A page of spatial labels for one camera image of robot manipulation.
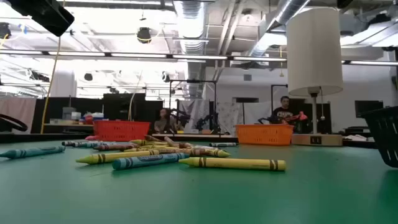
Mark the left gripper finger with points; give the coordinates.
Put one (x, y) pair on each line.
(43, 14)

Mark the silver ventilation duct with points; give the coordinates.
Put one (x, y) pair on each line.
(190, 37)
(280, 18)

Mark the black monitor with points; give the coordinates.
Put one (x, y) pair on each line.
(368, 109)

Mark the long ceiling light bar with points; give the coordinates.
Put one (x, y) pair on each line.
(199, 57)

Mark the red object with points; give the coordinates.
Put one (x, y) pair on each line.
(301, 117)

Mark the grey box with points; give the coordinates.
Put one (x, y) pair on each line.
(69, 113)

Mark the white hanging sheet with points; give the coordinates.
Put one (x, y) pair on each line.
(230, 115)

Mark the person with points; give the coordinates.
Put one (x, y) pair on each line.
(281, 115)
(166, 123)

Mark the white shade table lamp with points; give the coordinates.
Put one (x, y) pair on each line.
(314, 49)

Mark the black frame stand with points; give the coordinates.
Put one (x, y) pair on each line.
(192, 81)
(272, 99)

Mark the black ceiling speaker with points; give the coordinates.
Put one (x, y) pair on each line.
(165, 77)
(88, 77)

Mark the yellow crayon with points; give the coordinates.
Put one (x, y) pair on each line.
(118, 156)
(236, 164)
(141, 142)
(217, 152)

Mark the black ceiling dome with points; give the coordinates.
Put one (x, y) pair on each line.
(144, 35)

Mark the black partition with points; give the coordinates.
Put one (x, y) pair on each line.
(124, 105)

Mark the wooden shelf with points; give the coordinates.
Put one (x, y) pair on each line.
(68, 125)

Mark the pink curtain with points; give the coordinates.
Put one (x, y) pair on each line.
(18, 107)

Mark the red plastic basket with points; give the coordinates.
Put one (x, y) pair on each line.
(121, 130)

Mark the black plastic basket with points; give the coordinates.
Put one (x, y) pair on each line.
(382, 112)

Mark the white papers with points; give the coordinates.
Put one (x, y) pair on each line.
(356, 137)

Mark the teal blue crayon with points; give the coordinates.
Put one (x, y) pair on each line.
(31, 152)

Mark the orange plastic basket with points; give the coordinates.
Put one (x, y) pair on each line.
(264, 134)

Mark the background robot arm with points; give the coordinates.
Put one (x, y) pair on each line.
(205, 123)

